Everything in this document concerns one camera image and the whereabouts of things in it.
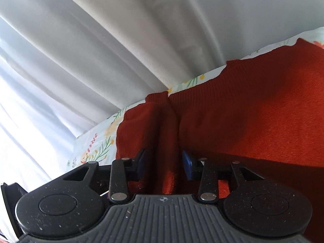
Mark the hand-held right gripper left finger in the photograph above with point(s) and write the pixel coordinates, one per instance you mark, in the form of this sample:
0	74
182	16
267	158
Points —
140	165

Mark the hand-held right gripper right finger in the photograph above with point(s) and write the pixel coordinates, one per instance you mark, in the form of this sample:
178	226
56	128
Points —
187	164

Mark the red knit cardigan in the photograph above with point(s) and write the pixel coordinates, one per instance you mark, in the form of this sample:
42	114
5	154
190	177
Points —
240	111

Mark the floral bed sheet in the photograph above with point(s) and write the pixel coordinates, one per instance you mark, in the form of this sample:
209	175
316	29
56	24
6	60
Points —
101	141

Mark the white curtain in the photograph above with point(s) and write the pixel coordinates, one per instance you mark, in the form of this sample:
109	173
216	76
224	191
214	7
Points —
101	43

